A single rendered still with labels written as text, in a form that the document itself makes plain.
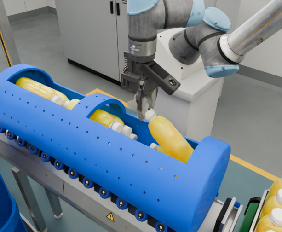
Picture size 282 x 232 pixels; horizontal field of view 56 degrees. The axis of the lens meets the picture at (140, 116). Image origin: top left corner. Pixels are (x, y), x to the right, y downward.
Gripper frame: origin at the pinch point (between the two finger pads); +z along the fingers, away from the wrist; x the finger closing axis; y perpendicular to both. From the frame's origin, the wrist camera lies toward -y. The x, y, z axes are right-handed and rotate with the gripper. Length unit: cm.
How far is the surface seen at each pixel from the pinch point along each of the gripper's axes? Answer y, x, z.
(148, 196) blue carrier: -13.2, 19.6, 9.1
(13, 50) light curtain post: 115, -27, 17
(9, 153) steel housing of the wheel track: 60, 19, 35
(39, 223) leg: 71, 14, 109
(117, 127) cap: 7.1, 6.2, 4.2
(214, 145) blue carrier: -22.8, 2.9, -1.3
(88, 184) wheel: 13.2, 17.0, 25.6
